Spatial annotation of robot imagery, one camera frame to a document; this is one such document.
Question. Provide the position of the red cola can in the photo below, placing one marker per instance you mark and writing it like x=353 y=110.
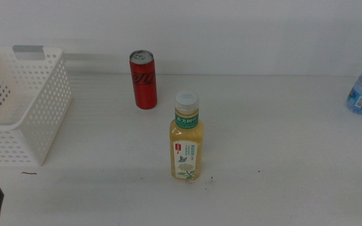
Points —
x=144 y=91

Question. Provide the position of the yellow tea bottle white cap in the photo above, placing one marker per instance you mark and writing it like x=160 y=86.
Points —
x=186 y=135

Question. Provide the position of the white perforated plastic basket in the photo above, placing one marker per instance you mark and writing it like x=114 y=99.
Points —
x=47 y=125

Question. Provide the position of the small dark thread scrap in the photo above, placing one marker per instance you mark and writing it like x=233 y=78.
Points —
x=28 y=173

